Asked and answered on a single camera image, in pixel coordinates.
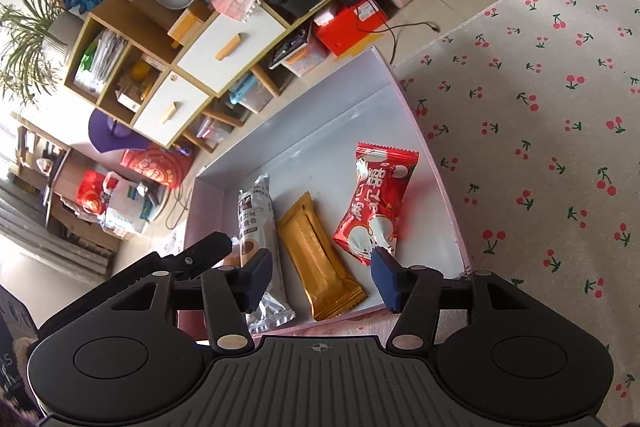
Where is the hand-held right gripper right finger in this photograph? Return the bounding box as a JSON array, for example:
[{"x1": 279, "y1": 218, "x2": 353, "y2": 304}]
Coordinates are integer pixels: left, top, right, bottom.
[{"x1": 371, "y1": 247, "x2": 566, "y2": 353}]

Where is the yellow cardboard box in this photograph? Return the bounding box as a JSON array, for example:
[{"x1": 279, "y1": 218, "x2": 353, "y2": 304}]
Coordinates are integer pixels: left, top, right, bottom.
[{"x1": 167, "y1": 2, "x2": 211, "y2": 48}]

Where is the grey cookie snack packet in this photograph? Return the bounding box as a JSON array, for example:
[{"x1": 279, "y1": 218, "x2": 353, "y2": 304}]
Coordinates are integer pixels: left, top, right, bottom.
[{"x1": 235, "y1": 173, "x2": 296, "y2": 335}]

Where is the gold foil snack packet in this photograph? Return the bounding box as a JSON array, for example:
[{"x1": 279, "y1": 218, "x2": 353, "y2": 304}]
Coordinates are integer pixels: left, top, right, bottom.
[{"x1": 276, "y1": 192, "x2": 368, "y2": 322}]

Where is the red snack bag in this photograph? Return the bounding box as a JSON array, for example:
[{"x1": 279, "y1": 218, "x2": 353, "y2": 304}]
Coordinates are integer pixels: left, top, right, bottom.
[{"x1": 75, "y1": 169, "x2": 108, "y2": 215}]

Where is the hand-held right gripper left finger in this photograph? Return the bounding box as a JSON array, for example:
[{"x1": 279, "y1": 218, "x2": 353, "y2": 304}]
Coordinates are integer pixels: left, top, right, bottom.
[{"x1": 75, "y1": 252, "x2": 273, "y2": 355}]

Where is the red candy packet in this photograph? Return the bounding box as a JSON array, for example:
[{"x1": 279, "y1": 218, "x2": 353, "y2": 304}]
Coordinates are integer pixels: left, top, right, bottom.
[{"x1": 332, "y1": 142, "x2": 420, "y2": 265}]

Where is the cherry print tablecloth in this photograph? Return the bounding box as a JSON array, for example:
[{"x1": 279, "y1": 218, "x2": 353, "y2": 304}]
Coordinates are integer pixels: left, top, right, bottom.
[{"x1": 150, "y1": 0, "x2": 640, "y2": 425}]

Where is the white plastic shopping bag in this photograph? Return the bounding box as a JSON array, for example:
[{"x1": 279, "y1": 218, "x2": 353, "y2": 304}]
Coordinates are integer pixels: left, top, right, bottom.
[{"x1": 102, "y1": 172, "x2": 168, "y2": 238}]

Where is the pink cardboard box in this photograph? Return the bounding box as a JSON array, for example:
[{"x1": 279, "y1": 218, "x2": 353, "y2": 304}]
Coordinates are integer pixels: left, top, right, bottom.
[{"x1": 177, "y1": 46, "x2": 473, "y2": 338}]

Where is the black floor cable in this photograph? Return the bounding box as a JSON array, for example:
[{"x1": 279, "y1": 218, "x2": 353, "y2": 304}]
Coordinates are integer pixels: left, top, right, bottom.
[{"x1": 350, "y1": 19, "x2": 438, "y2": 68}]

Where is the blue lid plastic container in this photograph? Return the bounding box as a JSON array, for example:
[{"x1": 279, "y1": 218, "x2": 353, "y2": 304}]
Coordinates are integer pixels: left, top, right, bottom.
[{"x1": 227, "y1": 74, "x2": 276, "y2": 112}]

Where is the clear bin with black device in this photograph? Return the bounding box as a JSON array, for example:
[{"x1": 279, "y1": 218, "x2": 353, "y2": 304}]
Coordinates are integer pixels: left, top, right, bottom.
[{"x1": 270, "y1": 27, "x2": 331, "y2": 78}]

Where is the red cardboard box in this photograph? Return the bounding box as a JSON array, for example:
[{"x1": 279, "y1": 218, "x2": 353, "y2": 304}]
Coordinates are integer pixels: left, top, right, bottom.
[{"x1": 314, "y1": 0, "x2": 393, "y2": 58}]

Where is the green potted plant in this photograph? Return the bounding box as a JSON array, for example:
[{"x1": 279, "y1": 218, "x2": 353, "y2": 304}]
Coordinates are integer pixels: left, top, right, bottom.
[{"x1": 0, "y1": 0, "x2": 88, "y2": 108}]

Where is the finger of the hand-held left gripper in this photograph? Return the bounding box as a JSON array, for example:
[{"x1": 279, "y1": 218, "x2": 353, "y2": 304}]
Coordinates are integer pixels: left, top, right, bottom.
[{"x1": 102, "y1": 232, "x2": 237, "y2": 290}]

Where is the wooden white-drawer cabinet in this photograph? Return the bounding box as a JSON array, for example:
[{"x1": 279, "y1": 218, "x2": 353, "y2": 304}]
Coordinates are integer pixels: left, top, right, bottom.
[{"x1": 62, "y1": 0, "x2": 486, "y2": 152}]

